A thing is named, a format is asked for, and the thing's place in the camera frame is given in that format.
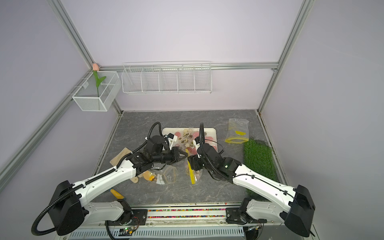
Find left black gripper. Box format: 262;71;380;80
152;146;189;165

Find cookie ziploc bag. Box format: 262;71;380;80
142;166;178;185
225;118;250;144
186;159;201;185

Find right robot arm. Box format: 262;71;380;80
188;123;316;238

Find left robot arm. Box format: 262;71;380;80
31;134;188;236

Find poured wrapped cookie pile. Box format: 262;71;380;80
172;128;218;155

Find white rectangular tray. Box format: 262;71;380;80
160;127;217;151

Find green artificial grass mat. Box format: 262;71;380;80
244;139;280;183

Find beige work glove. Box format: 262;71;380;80
109;146;140;184

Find blue yellow garden rake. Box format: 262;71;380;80
110;189;125;200

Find pink artificial tulip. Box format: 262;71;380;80
92;63;106;97

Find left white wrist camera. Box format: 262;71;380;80
166;134;178;149

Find white wire wall basket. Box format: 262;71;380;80
122;61;213;94

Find white mesh wall box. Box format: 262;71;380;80
72;71;122;112

